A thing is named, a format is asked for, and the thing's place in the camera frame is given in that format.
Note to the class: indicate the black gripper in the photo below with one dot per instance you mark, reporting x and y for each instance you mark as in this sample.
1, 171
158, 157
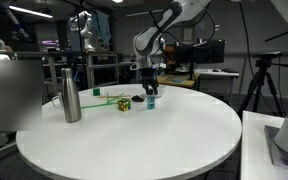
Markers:
149, 77

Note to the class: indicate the small blue bottle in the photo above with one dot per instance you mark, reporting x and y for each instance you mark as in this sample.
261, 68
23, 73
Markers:
150, 101

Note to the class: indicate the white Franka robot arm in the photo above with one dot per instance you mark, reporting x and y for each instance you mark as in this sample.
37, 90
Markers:
160, 26

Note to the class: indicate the stainless steel water bottle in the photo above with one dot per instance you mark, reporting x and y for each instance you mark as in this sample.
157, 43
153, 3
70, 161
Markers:
71, 100

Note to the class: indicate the white bowl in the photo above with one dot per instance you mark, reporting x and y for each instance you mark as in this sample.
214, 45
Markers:
161, 90

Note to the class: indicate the small black object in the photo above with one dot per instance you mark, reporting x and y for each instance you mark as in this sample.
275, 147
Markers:
138, 98

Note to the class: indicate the blue paper sheet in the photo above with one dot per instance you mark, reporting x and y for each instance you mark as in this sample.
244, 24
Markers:
177, 80

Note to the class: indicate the Rubik's cube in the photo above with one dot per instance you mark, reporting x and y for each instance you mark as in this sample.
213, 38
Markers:
124, 105

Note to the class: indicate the short green stick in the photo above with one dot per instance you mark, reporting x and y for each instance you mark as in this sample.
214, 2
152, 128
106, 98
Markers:
114, 98

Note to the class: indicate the orange stick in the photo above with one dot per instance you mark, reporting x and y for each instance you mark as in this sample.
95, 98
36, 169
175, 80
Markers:
114, 96

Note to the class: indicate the monitor with orange screen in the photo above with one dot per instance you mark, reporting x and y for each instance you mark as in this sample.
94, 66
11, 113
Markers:
170, 55

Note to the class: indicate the small green cube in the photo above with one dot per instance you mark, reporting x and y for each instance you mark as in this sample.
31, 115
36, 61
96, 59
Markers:
96, 92

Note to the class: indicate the long green stick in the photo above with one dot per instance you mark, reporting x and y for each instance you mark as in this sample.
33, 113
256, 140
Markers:
97, 106

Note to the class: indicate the white desk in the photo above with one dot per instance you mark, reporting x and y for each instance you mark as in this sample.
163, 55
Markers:
217, 73

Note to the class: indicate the black computer monitor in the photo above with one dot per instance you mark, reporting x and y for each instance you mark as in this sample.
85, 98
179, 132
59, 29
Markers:
208, 51

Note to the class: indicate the hanging blue cloth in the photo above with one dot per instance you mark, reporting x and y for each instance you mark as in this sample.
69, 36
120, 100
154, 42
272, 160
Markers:
103, 25

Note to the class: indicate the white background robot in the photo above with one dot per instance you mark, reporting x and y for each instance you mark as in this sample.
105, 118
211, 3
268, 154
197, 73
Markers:
85, 30

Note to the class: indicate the white robot platform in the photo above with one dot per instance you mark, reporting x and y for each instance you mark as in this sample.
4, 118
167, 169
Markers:
255, 150

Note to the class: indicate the long ceiling light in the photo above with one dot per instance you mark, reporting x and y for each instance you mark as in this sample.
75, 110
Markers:
20, 10

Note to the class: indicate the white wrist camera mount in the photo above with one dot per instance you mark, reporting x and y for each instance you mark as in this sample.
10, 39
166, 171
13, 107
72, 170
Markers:
137, 66

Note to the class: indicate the grey metal frame table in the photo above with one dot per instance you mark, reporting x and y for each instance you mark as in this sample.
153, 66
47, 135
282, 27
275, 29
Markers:
100, 66

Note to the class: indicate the black camera tripod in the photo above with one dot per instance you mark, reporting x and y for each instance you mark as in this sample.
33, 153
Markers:
262, 86

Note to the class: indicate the black camera on tripod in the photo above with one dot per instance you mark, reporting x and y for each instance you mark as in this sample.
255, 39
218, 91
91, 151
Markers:
267, 54

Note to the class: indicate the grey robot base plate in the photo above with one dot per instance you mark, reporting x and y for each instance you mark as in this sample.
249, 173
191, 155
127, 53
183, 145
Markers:
280, 150

